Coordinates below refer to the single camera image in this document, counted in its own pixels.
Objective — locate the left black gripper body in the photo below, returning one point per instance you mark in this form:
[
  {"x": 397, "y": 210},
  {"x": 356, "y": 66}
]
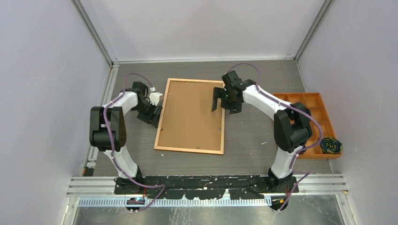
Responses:
[{"x": 146, "y": 112}]

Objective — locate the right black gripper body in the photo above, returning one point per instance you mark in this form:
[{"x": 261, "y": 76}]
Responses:
[{"x": 228, "y": 102}]

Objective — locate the orange wooden picture frame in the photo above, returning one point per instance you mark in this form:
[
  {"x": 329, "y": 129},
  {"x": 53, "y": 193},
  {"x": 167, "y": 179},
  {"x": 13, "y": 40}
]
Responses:
[{"x": 158, "y": 130}]

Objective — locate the brown cardboard backing board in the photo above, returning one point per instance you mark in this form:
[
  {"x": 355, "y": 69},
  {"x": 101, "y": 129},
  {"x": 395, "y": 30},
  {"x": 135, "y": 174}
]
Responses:
[{"x": 192, "y": 115}]

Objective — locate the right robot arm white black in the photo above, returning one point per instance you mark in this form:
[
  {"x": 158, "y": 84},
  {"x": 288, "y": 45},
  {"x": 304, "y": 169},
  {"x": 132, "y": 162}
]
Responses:
[{"x": 292, "y": 127}]

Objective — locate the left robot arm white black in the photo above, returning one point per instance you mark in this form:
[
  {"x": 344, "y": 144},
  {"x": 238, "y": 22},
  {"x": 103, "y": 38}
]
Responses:
[{"x": 108, "y": 128}]

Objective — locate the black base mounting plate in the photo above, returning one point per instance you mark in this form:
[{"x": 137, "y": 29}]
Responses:
[{"x": 208, "y": 187}]

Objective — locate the blue yellow rolled item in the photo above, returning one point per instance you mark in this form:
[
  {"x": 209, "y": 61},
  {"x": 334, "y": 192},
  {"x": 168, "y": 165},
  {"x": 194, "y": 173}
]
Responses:
[{"x": 330, "y": 145}]

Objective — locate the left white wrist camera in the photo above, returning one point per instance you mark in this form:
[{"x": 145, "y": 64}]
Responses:
[{"x": 155, "y": 97}]

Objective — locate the aluminium rail at front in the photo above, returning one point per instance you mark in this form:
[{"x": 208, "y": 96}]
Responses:
[{"x": 99, "y": 191}]

